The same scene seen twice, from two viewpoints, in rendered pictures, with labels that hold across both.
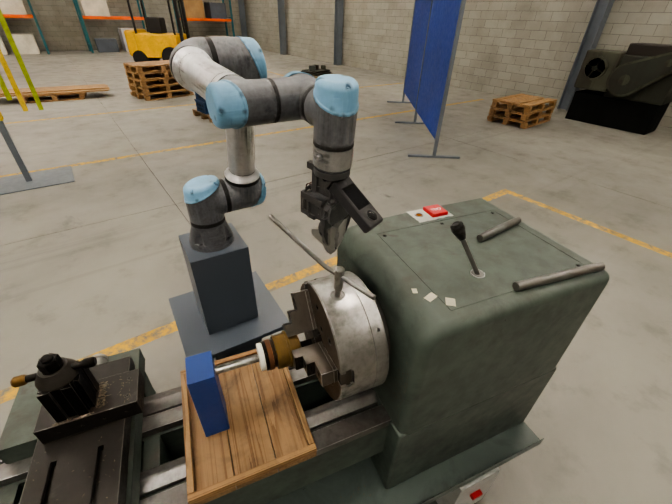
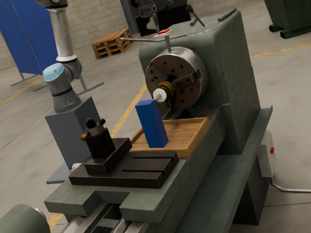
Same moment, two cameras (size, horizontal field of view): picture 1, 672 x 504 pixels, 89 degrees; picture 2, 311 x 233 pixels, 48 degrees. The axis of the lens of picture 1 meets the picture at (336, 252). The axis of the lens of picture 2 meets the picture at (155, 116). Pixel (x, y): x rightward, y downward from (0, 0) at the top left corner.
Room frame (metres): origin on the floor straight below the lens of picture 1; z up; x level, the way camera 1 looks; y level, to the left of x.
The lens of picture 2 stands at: (-0.76, 1.08, 1.61)
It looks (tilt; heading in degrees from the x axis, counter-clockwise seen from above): 21 degrees down; 327
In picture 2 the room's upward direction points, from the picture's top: 18 degrees counter-clockwise
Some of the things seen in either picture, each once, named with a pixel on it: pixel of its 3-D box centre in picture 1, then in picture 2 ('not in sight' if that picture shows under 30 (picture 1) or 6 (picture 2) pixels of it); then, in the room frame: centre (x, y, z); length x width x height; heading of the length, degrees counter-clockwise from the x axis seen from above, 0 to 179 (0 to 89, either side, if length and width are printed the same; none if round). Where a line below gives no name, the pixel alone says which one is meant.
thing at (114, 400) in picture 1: (94, 403); (109, 155); (0.46, 0.57, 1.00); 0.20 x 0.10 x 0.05; 114
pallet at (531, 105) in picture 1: (521, 110); (113, 43); (7.83, -3.88, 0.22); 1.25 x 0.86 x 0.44; 130
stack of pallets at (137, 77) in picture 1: (159, 79); not in sight; (9.27, 4.48, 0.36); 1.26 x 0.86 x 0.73; 139
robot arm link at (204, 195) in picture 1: (205, 198); (57, 77); (1.04, 0.44, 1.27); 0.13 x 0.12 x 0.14; 124
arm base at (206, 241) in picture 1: (209, 229); (65, 97); (1.04, 0.45, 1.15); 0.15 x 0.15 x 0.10
